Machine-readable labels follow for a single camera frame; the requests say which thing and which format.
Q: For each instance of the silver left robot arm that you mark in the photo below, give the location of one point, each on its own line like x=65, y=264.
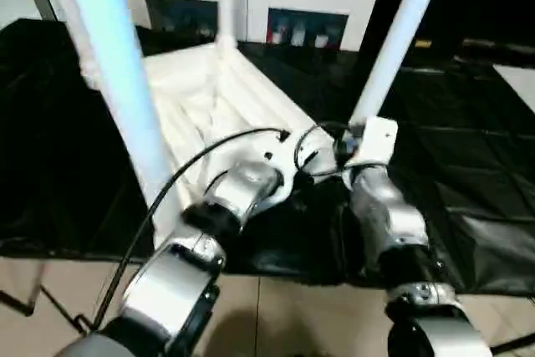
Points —
x=201, y=240

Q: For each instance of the small yellow tag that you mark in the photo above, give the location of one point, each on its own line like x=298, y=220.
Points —
x=423, y=43

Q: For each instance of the black folding stand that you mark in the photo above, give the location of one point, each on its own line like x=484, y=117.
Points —
x=50, y=307

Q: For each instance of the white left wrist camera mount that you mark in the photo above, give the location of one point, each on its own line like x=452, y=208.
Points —
x=305, y=152

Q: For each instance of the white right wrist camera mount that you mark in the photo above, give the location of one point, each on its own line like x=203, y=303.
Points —
x=369, y=140

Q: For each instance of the black work mat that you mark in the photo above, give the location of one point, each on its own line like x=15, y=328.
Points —
x=468, y=165

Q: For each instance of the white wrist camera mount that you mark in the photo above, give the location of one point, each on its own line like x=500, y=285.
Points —
x=305, y=152
x=369, y=140

